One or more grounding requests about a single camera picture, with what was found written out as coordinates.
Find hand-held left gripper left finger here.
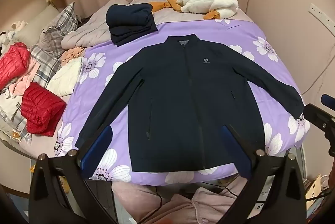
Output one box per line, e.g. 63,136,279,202
27,125,117,224

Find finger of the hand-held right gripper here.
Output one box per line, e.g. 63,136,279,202
304,103,335,133
321,93,335,111

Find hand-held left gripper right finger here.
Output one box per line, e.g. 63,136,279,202
220,125,307,224

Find navy zip jacket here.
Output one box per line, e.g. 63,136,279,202
75,35,305,172

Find pink clothes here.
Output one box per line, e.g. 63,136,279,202
8,57,37,99

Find folded navy clothes stack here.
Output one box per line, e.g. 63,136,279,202
105,4,158,47

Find cardboard box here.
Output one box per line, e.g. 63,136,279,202
305,174,323,212

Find red down jacket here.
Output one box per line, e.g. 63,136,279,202
0,42,30,90
21,82,67,136

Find pink buttoned garment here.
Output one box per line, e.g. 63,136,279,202
111,179,252,224

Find white patterned cloth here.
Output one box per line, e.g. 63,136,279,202
0,93,32,141

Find plaid cloth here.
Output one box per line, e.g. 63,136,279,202
30,44,62,88

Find peach cloth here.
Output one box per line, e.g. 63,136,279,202
61,47,85,66

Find grey quilt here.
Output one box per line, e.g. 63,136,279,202
61,0,252,48

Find purple floral blanket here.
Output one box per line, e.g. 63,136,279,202
54,19,311,185

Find plaid pillow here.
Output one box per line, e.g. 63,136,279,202
39,2,81,52

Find beige headboard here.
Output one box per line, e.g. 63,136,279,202
13,4,61,41

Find white plush toys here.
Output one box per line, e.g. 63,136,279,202
0,20,28,49

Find white plush goose toy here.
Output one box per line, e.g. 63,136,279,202
149,0,239,21

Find black cable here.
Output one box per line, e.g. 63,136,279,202
154,186,163,215

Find white wall socket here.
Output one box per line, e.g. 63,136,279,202
309,3,335,36

